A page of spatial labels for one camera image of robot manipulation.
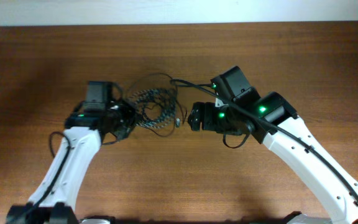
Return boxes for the braided black white cable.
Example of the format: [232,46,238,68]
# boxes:
[128,88,181,129]

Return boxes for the thin black cable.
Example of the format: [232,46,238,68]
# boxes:
[126,72,188,138]

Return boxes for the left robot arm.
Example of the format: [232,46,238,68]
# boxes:
[6,81,136,223]

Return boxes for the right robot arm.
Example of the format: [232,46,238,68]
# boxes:
[188,66,358,223]

